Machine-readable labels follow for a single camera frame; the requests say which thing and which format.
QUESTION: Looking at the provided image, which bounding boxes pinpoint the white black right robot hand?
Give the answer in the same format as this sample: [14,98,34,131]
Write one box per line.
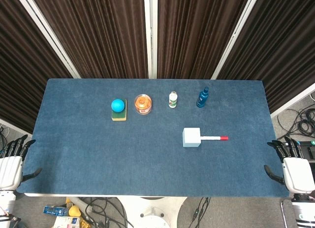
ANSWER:
[263,136,315,195]

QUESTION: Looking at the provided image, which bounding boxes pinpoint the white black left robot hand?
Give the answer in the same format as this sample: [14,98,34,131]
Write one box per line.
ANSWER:
[0,134,43,192]

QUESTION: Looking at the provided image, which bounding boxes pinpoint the white red marker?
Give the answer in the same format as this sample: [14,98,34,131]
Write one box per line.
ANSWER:
[201,135,229,142]

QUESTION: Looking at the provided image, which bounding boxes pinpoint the white cube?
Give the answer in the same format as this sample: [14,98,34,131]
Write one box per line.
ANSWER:
[182,128,202,148]

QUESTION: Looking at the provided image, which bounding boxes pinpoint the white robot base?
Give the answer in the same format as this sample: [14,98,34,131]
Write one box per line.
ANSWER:
[120,197,188,228]

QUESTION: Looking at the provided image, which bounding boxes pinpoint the black equipment box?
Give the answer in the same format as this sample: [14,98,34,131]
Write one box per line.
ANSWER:
[296,139,315,163]

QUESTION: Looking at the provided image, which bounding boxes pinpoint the blue cardboard box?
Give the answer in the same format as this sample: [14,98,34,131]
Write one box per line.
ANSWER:
[43,205,70,217]

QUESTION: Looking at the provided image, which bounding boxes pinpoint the white printed paper box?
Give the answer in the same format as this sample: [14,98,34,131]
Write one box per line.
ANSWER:
[52,215,83,228]

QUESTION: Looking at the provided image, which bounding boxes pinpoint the yellow plastic object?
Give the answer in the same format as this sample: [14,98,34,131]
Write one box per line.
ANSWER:
[68,205,82,217]

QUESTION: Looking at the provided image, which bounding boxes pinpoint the brown pleated partition panel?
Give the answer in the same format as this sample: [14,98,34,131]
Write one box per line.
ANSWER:
[0,0,81,135]
[150,0,260,79]
[14,0,151,79]
[211,0,315,118]

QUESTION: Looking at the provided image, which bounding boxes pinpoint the blue table cloth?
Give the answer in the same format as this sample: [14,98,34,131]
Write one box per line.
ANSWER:
[17,78,290,198]

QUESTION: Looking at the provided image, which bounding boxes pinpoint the green yellow sponge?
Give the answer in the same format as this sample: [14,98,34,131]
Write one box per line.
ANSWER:
[111,98,128,122]

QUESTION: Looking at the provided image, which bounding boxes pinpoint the blue spray bottle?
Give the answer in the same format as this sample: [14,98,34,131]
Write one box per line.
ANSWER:
[196,87,210,108]

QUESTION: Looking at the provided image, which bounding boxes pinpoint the blue ball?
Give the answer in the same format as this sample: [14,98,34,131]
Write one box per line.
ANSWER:
[111,98,126,113]

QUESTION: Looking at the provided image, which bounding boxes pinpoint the white drink bottle green label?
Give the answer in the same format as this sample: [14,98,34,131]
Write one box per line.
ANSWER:
[168,91,178,109]

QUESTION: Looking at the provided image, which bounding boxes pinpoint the clear jar orange contents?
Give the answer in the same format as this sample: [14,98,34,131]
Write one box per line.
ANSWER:
[134,94,153,114]

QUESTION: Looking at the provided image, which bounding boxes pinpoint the black floor cable bundle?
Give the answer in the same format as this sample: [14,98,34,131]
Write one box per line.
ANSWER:
[277,107,315,140]

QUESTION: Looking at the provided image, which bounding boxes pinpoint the black floor cable tangle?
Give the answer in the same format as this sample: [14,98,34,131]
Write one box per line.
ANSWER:
[78,197,135,228]

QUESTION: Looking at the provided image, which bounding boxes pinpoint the black cable with inline box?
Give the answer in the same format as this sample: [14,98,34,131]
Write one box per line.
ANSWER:
[188,197,211,228]

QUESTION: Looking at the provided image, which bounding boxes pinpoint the white table frame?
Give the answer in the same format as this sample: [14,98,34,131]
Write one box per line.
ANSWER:
[24,193,289,198]

